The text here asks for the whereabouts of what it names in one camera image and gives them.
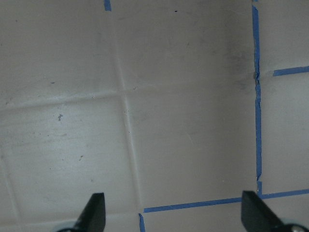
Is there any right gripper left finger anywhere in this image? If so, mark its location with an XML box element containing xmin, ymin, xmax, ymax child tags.
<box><xmin>72</xmin><ymin>193</ymin><xmax>106</xmax><ymax>232</ymax></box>

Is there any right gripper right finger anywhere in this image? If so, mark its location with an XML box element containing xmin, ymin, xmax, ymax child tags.
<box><xmin>241</xmin><ymin>191</ymin><xmax>290</xmax><ymax>232</ymax></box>

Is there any brown paper table cover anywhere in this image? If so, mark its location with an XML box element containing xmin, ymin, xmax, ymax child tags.
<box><xmin>0</xmin><ymin>0</ymin><xmax>309</xmax><ymax>232</ymax></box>

